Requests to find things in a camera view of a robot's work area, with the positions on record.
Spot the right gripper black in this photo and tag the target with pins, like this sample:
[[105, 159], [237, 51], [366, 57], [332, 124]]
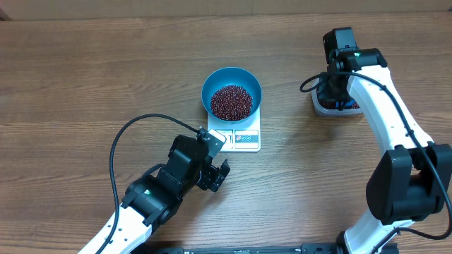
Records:
[[328, 92]]

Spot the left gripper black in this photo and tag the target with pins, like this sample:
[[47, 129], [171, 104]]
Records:
[[215, 176]]

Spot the blue measuring scoop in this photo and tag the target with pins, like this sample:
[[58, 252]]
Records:
[[346, 105]]

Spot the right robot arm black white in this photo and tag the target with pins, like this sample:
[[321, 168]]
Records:
[[411, 180]]

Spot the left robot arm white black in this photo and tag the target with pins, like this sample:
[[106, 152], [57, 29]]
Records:
[[154, 198]]

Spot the white digital kitchen scale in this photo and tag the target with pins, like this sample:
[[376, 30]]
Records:
[[244, 136]]

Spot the red beans in bowl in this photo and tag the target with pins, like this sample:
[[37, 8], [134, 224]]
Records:
[[231, 103]]

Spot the blue metal bowl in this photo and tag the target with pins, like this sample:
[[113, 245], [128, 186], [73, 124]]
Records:
[[231, 76]]

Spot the red adzuki beans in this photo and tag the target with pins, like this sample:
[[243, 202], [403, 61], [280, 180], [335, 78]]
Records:
[[334, 104]]

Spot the clear plastic container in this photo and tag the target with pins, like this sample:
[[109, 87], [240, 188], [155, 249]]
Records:
[[321, 111]]

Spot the black mounting rail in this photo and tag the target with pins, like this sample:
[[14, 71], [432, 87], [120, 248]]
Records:
[[306, 248]]

